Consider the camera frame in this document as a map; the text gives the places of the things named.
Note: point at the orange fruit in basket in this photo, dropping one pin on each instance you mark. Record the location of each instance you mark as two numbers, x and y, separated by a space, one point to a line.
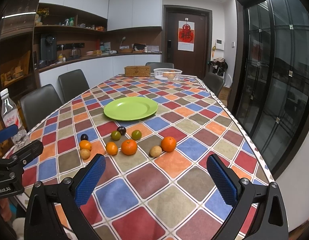
169 76

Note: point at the checkered colourful tablecloth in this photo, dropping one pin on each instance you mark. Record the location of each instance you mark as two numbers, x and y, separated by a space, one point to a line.
138 196

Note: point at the white plastic basket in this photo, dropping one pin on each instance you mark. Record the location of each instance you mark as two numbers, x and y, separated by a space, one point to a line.
158 74

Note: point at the green plum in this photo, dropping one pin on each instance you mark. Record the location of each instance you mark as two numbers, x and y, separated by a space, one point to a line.
116 135
136 135

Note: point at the green plate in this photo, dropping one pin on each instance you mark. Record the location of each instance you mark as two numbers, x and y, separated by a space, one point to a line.
130 108

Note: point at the red white door calendar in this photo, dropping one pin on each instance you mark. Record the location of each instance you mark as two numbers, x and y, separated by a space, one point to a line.
186 36

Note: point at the black coffee machine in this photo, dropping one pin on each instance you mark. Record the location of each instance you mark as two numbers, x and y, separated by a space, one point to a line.
48 48

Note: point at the clear water bottle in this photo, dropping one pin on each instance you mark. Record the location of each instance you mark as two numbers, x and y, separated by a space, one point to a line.
10 116

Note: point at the dark plum left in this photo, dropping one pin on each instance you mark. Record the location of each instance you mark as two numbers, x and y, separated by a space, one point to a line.
84 137

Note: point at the dark chair near left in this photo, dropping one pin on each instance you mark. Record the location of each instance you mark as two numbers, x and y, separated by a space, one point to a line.
38 104

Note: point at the green plum left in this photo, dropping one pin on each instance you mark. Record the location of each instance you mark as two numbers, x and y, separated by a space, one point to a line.
116 135

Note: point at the tan longan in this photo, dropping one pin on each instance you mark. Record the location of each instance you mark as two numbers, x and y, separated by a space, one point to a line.
156 151
85 153

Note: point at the large orange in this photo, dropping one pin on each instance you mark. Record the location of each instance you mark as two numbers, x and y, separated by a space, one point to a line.
168 144
129 147

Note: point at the dark plum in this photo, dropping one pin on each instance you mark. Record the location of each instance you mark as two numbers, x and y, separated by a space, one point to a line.
121 130
84 137

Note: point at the dark chair right side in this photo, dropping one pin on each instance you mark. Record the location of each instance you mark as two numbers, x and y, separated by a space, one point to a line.
213 82

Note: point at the dark chair table end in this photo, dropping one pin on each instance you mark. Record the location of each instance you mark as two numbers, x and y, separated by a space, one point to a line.
155 65

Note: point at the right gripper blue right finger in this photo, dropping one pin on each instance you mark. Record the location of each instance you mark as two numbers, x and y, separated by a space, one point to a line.
270 219

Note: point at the green plum right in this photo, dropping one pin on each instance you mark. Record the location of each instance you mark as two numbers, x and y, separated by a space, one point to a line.
136 135

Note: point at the dark plum centre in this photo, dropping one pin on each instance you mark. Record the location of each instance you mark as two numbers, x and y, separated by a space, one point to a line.
121 130

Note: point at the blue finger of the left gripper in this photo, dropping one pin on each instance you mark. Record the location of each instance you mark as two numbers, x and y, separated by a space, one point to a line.
8 132
17 161

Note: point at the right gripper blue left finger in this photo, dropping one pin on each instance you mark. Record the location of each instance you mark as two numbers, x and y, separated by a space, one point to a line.
42 220

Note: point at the small orange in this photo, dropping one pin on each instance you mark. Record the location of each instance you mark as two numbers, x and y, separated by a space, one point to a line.
111 148
85 144

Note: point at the dark brown door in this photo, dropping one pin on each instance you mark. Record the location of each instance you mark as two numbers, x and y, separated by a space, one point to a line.
190 63

